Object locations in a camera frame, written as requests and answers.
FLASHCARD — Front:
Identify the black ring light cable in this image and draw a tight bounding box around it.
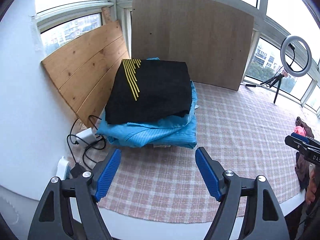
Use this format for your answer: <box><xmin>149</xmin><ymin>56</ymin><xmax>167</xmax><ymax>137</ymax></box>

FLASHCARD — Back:
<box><xmin>245</xmin><ymin>65</ymin><xmax>284</xmax><ymax>88</ymax></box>

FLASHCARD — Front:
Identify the black tripod stand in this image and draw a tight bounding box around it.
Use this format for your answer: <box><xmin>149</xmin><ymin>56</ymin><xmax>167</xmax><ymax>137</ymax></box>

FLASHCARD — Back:
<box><xmin>260</xmin><ymin>70</ymin><xmax>288</xmax><ymax>104</ymax></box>

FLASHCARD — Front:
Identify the blue folded garment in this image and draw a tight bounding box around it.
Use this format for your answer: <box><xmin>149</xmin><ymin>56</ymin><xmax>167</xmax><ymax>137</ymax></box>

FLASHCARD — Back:
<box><xmin>96</xmin><ymin>56</ymin><xmax>198</xmax><ymax>150</ymax></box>

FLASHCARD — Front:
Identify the black yellow sport shirt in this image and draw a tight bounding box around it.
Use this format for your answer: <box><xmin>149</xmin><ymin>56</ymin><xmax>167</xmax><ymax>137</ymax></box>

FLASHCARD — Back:
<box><xmin>105</xmin><ymin>59</ymin><xmax>192</xmax><ymax>125</ymax></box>

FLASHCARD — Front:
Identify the brown garment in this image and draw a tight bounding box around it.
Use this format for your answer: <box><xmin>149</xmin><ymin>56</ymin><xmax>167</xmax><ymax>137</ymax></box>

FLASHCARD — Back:
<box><xmin>294</xmin><ymin>116</ymin><xmax>316</xmax><ymax>190</ymax></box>

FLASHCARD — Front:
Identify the white power adapter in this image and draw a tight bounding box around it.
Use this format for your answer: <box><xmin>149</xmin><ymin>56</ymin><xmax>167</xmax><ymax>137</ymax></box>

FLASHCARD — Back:
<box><xmin>75</xmin><ymin>128</ymin><xmax>98</xmax><ymax>147</ymax></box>

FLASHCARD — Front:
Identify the white power strip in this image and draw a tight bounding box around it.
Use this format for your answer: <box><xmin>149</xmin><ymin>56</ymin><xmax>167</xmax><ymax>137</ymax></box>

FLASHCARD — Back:
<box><xmin>56</xmin><ymin>156</ymin><xmax>71</xmax><ymax>180</ymax></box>

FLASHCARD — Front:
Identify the grey-brown wooden board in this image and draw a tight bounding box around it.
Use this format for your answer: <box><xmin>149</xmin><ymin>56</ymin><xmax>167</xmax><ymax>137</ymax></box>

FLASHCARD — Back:
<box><xmin>131</xmin><ymin>0</ymin><xmax>254</xmax><ymax>90</ymax></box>

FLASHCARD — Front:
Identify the pink plaid table cloth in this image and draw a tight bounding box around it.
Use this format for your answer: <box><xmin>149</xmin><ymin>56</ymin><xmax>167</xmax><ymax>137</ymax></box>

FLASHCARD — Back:
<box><xmin>72</xmin><ymin>81</ymin><xmax>313</xmax><ymax>224</ymax></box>

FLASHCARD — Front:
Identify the black phone holder gooseneck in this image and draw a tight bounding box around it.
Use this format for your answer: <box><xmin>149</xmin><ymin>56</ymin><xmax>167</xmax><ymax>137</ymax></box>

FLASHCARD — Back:
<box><xmin>289</xmin><ymin>43</ymin><xmax>296</xmax><ymax>67</ymax></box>

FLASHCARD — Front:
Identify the person's right hand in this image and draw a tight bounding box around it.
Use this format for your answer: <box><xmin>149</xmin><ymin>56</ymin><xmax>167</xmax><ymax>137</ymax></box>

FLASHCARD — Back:
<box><xmin>305</xmin><ymin>166</ymin><xmax>319</xmax><ymax>205</ymax></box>

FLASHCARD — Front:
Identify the white ring light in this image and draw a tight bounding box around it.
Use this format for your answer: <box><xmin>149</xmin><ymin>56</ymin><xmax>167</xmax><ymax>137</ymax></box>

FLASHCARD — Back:
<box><xmin>280</xmin><ymin>35</ymin><xmax>313</xmax><ymax>78</ymax></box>

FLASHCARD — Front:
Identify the pine wood panel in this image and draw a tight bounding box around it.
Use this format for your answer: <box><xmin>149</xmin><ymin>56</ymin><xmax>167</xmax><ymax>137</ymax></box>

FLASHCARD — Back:
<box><xmin>41</xmin><ymin>7</ymin><xmax>130</xmax><ymax>127</ymax></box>

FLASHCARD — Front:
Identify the black charger cable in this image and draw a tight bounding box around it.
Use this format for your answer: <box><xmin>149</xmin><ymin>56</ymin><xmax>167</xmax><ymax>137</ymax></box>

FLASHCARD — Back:
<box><xmin>66</xmin><ymin>114</ymin><xmax>107</xmax><ymax>170</ymax></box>

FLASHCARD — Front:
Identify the pink garment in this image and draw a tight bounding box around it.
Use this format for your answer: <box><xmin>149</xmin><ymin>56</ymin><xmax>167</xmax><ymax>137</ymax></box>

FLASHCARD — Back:
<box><xmin>294</xmin><ymin>126</ymin><xmax>306</xmax><ymax>137</ymax></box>

